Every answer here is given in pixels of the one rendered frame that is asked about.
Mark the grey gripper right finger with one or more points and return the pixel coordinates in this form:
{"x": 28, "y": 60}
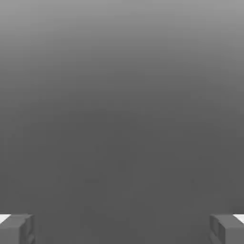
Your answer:
{"x": 230, "y": 230}

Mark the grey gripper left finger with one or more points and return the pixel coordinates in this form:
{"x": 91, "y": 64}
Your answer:
{"x": 13, "y": 230}

